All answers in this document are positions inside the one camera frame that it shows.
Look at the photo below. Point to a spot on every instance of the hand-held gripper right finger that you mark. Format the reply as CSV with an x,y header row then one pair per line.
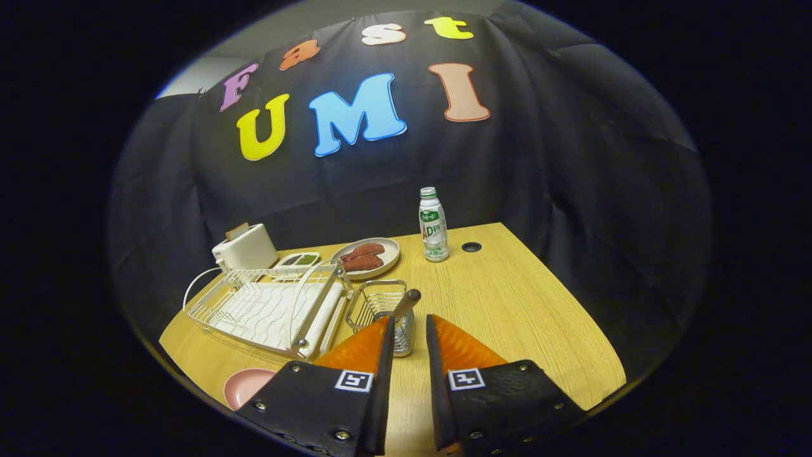
x,y
436,381

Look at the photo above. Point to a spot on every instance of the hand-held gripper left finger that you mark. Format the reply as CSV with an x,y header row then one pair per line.
x,y
384,381

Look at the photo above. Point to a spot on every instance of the pink plate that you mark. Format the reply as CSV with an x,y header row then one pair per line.
x,y
244,384

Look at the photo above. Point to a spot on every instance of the beige plate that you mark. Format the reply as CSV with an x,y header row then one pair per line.
x,y
390,254

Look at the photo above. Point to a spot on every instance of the red meat piece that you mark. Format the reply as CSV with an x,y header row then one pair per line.
x,y
365,249
365,262

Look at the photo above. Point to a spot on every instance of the pile of green beans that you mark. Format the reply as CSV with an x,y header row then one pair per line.
x,y
307,259

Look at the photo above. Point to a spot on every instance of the white drink bottle green label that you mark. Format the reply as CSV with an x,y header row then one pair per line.
x,y
434,228

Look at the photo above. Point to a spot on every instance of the white divided tray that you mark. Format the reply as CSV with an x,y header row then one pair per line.
x,y
279,262

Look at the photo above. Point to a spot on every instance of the white toaster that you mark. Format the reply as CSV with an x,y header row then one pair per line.
x,y
250,251

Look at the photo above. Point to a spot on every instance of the toast slice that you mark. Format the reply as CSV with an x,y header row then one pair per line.
x,y
237,231

